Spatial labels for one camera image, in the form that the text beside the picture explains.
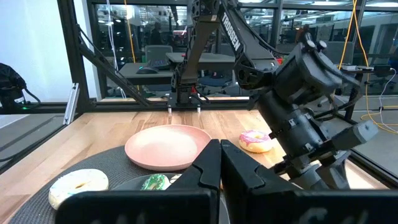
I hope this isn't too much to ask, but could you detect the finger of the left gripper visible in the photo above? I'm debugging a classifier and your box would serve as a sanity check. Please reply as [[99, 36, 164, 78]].
[[273, 163, 313, 189], [310, 151, 354, 190]]

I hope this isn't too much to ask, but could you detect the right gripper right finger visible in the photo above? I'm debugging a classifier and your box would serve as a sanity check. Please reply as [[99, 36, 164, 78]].
[[220, 139, 398, 224]]

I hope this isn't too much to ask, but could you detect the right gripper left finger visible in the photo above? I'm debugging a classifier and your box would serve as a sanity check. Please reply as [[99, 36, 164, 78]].
[[55, 139, 222, 224]]

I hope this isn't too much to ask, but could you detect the large pink frosted donut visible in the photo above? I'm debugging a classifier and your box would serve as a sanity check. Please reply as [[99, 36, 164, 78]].
[[238, 129, 274, 154]]

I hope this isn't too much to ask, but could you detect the small green frosted donut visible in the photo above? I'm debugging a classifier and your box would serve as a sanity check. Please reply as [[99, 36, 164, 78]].
[[140, 173, 171, 191]]

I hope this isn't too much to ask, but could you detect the pink plate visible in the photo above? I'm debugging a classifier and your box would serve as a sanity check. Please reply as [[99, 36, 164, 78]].
[[124, 124, 213, 172]]

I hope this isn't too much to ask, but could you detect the dark grey plate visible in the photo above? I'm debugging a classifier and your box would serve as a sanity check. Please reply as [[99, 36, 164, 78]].
[[111, 172, 187, 192]]

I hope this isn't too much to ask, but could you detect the large white frosted donut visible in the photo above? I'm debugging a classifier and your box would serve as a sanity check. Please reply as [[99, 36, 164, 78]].
[[48, 168, 109, 211]]

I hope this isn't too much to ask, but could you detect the round grey woven placemat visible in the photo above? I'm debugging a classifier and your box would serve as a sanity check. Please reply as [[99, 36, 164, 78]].
[[7, 144, 190, 224]]

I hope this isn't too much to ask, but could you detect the grey office desk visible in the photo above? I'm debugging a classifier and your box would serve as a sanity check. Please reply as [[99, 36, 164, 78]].
[[164, 52, 237, 72], [118, 62, 175, 86]]

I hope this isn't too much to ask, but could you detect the black side table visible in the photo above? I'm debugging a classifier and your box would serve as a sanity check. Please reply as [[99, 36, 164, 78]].
[[338, 63, 394, 122]]

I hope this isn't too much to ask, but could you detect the black computer mouse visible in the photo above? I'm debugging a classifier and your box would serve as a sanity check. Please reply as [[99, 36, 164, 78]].
[[136, 66, 159, 75]]

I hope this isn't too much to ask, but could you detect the black keyboard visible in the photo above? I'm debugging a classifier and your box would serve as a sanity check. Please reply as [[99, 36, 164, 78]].
[[148, 58, 172, 71]]

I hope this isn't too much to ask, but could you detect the grey office chair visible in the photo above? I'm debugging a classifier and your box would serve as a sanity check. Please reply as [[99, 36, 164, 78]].
[[144, 45, 174, 63]]

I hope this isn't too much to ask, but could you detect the person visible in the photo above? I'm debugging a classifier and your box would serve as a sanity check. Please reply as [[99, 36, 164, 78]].
[[150, 21, 163, 46]]

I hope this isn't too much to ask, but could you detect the white cable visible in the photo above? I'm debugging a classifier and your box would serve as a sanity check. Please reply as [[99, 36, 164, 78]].
[[378, 67, 398, 134]]

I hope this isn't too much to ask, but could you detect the yellow extension cable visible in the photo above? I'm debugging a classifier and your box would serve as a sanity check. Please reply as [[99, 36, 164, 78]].
[[337, 0, 398, 135]]

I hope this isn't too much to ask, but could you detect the silver metal bracket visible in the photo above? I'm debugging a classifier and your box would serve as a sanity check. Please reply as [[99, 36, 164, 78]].
[[63, 82, 81, 126]]

